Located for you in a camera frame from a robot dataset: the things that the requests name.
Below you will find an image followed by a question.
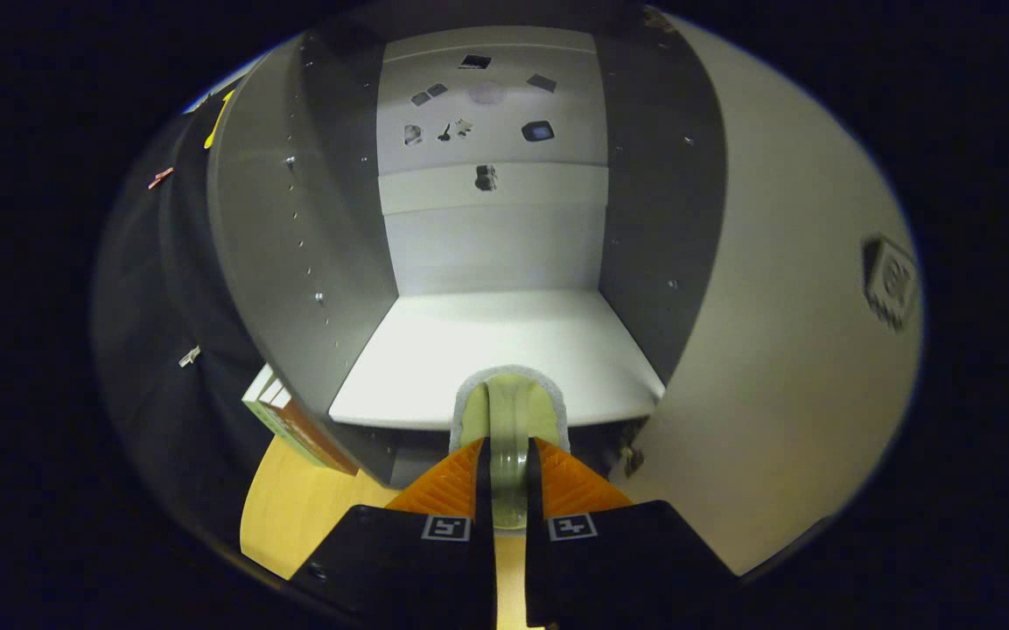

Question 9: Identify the green and white book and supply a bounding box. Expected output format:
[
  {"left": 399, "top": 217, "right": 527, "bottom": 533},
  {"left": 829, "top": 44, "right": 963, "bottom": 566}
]
[{"left": 242, "top": 363, "right": 330, "bottom": 473}]

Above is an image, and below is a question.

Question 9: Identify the black backdrop cloth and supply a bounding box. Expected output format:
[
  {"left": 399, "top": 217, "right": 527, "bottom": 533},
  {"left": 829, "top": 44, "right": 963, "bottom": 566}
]
[{"left": 93, "top": 79, "right": 295, "bottom": 543}]

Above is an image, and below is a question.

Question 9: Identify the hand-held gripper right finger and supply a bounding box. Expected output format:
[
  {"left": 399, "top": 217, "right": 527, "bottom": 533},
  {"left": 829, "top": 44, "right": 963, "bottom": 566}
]
[{"left": 526, "top": 437, "right": 741, "bottom": 630}]

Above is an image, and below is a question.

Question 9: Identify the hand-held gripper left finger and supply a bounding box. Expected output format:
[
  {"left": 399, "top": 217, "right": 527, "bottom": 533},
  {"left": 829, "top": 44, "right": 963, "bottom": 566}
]
[{"left": 290, "top": 437, "right": 496, "bottom": 630}]

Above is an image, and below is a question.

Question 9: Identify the dark grey cabinet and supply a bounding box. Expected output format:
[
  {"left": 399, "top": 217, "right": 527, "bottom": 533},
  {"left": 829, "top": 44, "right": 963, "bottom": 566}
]
[{"left": 207, "top": 26, "right": 728, "bottom": 491}]

